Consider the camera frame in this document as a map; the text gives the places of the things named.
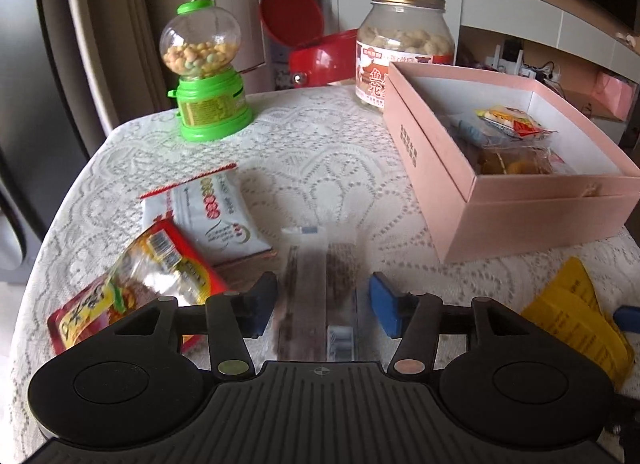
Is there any grey blue snack packet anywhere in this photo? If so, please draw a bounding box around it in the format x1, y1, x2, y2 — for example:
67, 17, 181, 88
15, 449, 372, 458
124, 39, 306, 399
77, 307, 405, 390
447, 114, 483, 145

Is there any white wooden TV cabinet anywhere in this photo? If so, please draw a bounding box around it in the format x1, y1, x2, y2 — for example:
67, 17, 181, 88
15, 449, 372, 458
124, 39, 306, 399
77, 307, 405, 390
457, 0, 640, 145

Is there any glass jar with gold lid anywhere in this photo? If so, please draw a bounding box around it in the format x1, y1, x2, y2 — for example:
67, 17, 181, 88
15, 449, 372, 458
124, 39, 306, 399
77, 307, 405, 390
355, 0, 457, 110

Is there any white lace tablecloth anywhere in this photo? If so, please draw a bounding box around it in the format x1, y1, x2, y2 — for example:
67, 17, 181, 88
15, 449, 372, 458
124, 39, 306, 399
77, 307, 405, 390
7, 84, 640, 464

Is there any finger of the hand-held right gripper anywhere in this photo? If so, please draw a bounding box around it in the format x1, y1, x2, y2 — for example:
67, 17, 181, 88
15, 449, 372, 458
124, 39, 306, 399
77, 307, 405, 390
614, 305, 640, 331

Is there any clear packet with brown sticks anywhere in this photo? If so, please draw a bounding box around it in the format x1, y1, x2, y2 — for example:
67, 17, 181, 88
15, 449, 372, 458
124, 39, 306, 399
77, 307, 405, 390
274, 225, 362, 362

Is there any red bin with lid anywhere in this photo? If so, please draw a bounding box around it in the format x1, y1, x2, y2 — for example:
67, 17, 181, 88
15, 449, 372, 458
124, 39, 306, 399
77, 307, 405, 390
259, 0, 361, 91

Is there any green candy dispenser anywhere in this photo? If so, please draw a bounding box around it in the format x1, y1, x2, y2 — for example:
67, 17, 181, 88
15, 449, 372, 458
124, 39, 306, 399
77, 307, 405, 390
159, 0, 253, 141

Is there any red snack packet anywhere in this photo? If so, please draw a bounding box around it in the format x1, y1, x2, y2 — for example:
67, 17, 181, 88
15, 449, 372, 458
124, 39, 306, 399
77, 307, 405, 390
47, 218, 231, 352

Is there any grey refrigerator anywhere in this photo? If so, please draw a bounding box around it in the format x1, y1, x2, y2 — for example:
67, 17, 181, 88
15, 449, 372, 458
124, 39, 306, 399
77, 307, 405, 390
0, 0, 108, 270

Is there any small red yellow packet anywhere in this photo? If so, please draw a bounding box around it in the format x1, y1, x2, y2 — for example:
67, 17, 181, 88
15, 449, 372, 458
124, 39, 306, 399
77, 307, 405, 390
474, 104, 558, 139

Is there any pink paper bag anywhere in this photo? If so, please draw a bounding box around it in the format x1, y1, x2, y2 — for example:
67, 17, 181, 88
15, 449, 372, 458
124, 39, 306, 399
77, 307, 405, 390
595, 72, 633, 122

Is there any white router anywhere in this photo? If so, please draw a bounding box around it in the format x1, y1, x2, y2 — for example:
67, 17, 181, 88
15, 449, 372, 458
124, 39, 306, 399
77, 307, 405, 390
492, 42, 527, 77

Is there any pink cardboard box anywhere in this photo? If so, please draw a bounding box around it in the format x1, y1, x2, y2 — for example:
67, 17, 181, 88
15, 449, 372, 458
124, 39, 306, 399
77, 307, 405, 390
382, 60, 640, 264

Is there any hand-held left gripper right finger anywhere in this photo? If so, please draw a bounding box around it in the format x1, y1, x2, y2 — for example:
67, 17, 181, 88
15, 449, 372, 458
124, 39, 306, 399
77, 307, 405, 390
369, 271, 531, 380

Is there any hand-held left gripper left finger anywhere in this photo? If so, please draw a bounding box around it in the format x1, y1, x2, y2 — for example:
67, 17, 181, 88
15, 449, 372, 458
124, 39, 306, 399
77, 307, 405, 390
112, 271, 278, 380

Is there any yellow snack packet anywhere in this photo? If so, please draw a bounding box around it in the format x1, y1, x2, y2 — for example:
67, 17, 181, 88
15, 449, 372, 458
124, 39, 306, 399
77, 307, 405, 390
520, 257, 635, 390

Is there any clear packet with brown snack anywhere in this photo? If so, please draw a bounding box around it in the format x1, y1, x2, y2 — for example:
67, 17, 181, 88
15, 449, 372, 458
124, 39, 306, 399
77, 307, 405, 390
470, 137, 566, 176

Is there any white packet with red edge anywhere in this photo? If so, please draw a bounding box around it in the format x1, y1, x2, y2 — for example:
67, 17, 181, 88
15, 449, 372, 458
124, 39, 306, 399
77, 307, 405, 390
139, 163, 273, 265

